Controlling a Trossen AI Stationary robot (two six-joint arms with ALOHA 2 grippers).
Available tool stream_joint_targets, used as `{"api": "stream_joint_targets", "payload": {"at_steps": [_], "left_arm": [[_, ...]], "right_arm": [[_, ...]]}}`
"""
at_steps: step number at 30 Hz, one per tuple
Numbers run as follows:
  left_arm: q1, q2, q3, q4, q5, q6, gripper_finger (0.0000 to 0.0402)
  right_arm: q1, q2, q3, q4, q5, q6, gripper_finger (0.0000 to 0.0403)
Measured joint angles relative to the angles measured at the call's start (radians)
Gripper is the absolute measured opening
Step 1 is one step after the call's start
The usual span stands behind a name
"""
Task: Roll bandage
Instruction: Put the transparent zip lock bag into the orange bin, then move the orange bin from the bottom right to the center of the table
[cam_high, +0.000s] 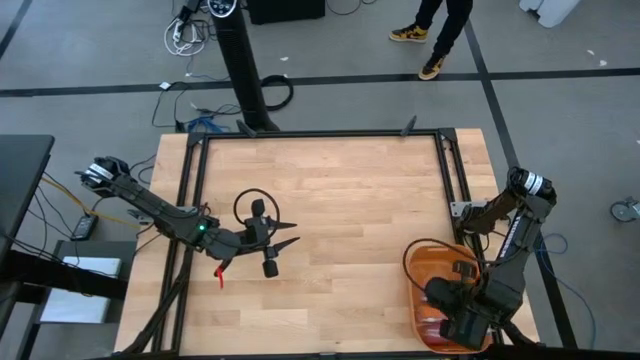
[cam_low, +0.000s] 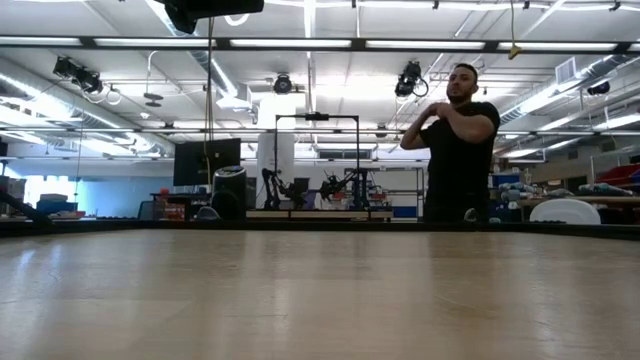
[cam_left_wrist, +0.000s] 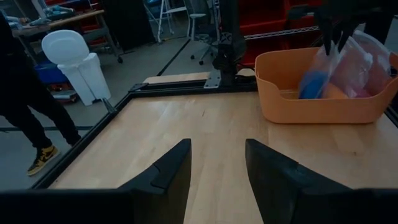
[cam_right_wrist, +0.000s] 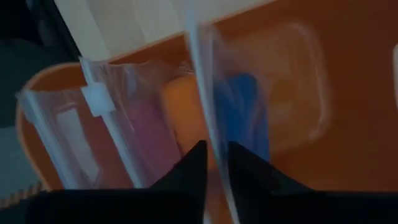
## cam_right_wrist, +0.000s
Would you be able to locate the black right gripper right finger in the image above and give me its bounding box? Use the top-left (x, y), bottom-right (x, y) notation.
top-left (228, 141), bottom-right (398, 224)

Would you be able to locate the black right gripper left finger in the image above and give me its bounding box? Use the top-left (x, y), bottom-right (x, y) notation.
top-left (27, 139), bottom-right (209, 224)

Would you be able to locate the blue elastic bandage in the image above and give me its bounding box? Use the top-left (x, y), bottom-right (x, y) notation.
top-left (213, 72), bottom-right (271, 162)

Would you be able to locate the clear zip bag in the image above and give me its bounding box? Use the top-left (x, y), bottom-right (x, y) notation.
top-left (185, 21), bottom-right (332, 224)

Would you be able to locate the red bandage roll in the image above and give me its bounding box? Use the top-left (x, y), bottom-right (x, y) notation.
top-left (124, 99), bottom-right (183, 178)

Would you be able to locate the orange bandage roll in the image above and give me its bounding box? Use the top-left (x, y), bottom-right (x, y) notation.
top-left (162, 77), bottom-right (208, 156)

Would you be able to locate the zip bag holding orange roll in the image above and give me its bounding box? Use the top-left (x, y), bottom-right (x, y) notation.
top-left (80, 57), bottom-right (215, 190)

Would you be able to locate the orange plastic bin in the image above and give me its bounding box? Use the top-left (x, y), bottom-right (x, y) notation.
top-left (14, 0), bottom-right (398, 224)

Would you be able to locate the striped braided cable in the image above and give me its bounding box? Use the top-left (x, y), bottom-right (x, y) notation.
top-left (0, 181), bottom-right (44, 208)

